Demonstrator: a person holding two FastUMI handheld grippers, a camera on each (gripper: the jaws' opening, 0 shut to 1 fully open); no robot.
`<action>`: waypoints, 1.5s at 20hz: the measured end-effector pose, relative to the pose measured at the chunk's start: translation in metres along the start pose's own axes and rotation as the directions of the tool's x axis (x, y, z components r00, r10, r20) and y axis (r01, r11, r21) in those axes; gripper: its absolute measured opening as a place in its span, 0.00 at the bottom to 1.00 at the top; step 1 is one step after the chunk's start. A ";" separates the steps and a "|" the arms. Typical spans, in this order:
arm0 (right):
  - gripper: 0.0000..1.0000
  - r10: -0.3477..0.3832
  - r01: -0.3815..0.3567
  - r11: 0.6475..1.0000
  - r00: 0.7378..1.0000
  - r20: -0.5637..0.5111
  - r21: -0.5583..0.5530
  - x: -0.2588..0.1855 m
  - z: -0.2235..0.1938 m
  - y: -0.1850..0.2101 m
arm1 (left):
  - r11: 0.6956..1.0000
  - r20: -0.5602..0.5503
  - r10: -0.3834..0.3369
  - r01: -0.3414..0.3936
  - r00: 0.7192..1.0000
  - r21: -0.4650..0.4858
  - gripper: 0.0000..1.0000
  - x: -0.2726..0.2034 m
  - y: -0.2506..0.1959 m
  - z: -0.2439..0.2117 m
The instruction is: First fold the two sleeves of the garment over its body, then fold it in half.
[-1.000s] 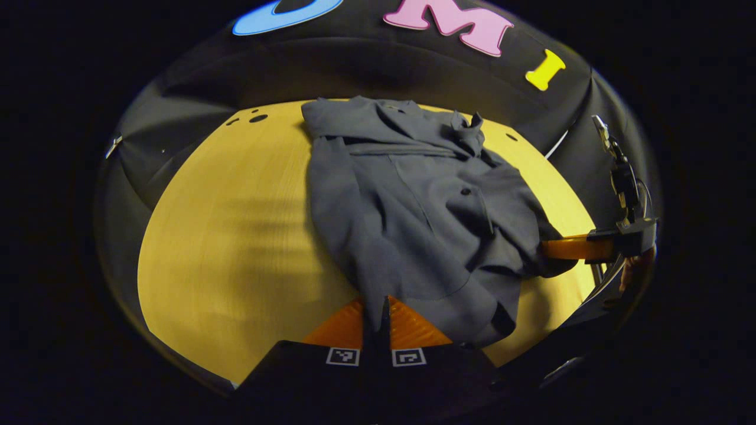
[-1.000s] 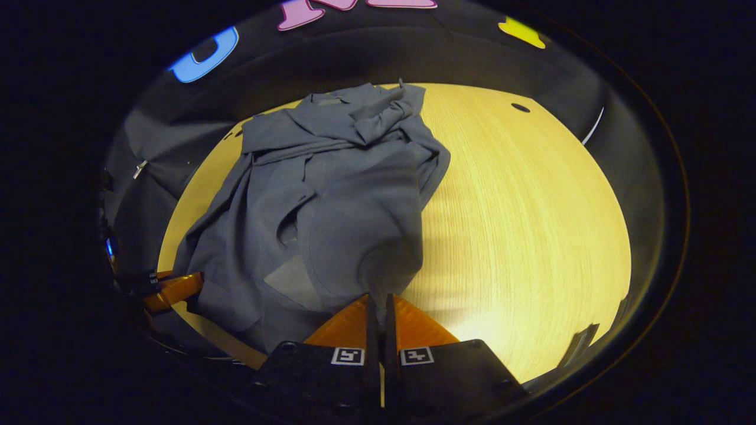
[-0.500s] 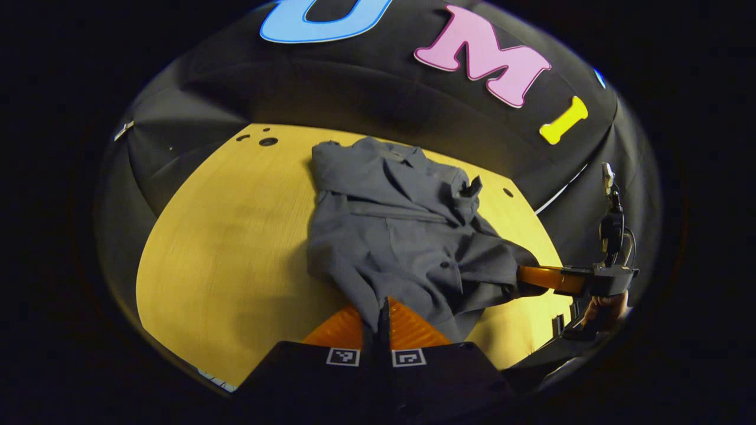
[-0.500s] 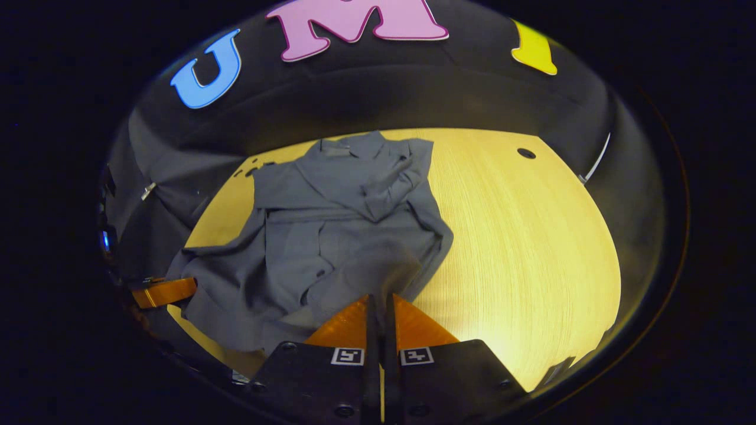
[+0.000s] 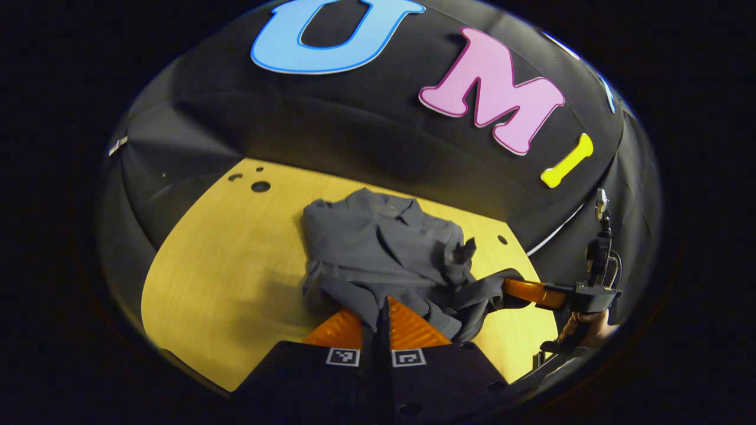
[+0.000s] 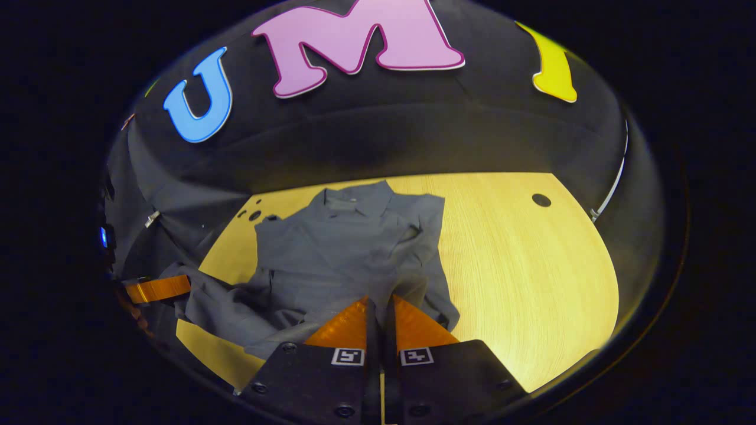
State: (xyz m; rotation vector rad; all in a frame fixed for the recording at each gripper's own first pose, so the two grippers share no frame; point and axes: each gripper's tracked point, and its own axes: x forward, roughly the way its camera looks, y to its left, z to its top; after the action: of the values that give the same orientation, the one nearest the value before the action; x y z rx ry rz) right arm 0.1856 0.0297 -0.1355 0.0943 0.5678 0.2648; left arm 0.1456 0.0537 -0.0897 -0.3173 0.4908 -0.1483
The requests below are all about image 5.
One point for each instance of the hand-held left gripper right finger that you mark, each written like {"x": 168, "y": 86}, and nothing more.
{"x": 384, "y": 378}

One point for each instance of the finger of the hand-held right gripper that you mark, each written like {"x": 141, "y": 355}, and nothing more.
{"x": 531, "y": 290}

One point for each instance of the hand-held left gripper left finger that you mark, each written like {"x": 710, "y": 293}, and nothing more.
{"x": 368, "y": 378}

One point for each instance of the grey collared shirt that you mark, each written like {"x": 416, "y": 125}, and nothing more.
{"x": 366, "y": 248}

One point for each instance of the black backdrop cloth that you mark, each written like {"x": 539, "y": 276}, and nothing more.
{"x": 331, "y": 124}

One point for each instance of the white clip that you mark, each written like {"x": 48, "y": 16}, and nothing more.
{"x": 118, "y": 146}

